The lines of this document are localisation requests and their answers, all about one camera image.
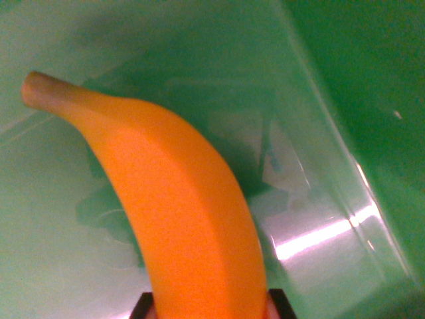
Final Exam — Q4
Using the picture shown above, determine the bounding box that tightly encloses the green plastic bin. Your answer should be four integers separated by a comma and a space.
0, 0, 425, 319

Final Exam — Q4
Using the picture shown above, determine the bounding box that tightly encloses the yellow plastic banana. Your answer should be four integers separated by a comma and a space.
21, 70, 268, 319

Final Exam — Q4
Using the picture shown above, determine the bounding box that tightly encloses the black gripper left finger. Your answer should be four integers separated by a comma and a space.
129, 292, 157, 319

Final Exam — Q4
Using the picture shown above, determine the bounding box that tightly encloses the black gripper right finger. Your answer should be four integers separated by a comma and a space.
264, 288, 298, 319

